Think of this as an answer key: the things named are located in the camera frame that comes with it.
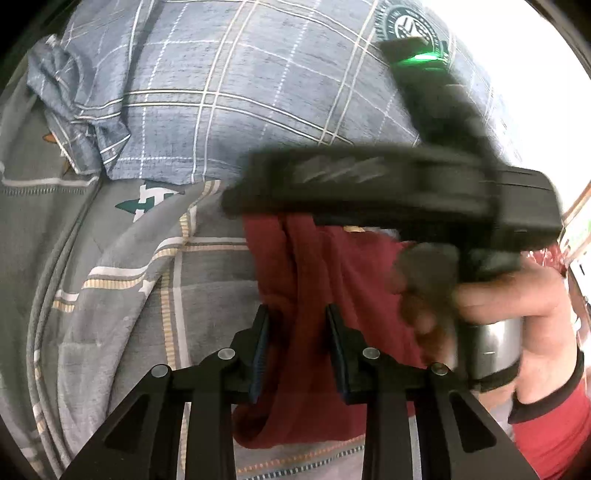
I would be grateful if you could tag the person's right hand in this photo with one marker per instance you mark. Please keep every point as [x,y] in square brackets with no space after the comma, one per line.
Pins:
[431,301]

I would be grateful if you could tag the grey plaid bed quilt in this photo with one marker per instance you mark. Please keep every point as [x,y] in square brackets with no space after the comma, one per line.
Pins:
[101,280]

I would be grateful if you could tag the dark red sweater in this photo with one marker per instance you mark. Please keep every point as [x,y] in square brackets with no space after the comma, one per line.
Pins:
[301,269]

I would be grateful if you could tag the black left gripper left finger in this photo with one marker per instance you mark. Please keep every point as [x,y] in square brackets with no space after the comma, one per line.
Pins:
[179,418]

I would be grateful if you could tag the blue plaid pillow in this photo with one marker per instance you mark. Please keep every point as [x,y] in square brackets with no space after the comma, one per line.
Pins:
[184,91]

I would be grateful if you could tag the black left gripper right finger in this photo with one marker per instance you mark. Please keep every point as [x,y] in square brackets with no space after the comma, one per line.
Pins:
[424,417]

